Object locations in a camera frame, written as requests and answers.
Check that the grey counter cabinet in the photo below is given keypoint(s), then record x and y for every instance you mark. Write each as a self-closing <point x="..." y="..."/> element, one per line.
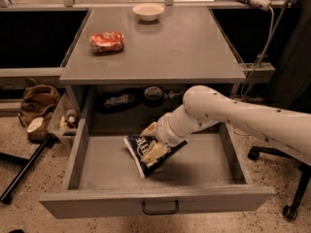
<point x="185" y="46"/>

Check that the black metal stand leg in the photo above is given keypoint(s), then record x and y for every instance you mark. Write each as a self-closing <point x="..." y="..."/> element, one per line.
<point x="25" y="164"/>

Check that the grey open drawer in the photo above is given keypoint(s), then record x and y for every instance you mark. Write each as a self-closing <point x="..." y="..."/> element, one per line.
<point x="207" y="175"/>

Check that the black tape roll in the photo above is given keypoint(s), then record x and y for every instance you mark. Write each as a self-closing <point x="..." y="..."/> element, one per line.
<point x="153" y="96"/>

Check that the white bowl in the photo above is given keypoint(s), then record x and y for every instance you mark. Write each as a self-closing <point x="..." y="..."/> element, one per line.
<point x="148" y="11"/>

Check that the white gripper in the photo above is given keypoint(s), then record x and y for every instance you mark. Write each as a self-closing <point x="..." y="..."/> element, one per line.
<point x="164" y="132"/>

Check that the blue chip bag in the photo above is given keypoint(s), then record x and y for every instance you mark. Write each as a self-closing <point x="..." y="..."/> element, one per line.
<point x="148" y="153"/>

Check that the brown backpack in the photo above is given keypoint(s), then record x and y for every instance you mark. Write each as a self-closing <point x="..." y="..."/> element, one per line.
<point x="36" y="109"/>

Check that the clear plastic bin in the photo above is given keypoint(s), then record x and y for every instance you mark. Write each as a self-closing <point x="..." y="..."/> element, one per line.
<point x="64" y="122"/>

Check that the black drawer handle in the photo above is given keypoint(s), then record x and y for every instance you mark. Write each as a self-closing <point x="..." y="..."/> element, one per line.
<point x="160" y="208"/>

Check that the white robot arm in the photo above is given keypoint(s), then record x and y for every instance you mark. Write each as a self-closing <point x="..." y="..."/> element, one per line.
<point x="203" y="107"/>

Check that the orange snack bag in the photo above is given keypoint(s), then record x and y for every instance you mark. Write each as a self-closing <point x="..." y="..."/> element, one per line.
<point x="106" y="41"/>

